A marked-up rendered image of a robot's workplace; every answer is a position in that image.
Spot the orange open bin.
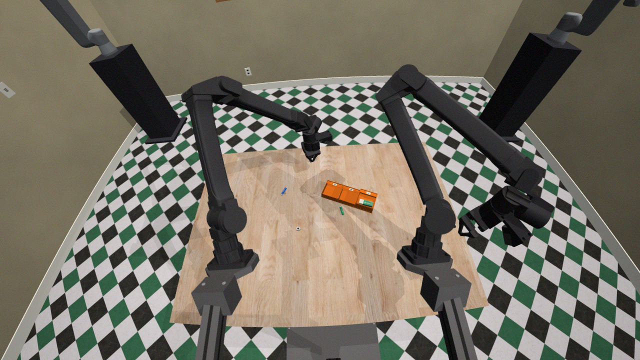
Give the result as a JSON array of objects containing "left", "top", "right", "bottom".
[{"left": 321, "top": 180, "right": 378, "bottom": 213}]

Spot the green and white eraser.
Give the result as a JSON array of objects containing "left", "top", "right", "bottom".
[{"left": 358, "top": 199, "right": 374, "bottom": 208}]

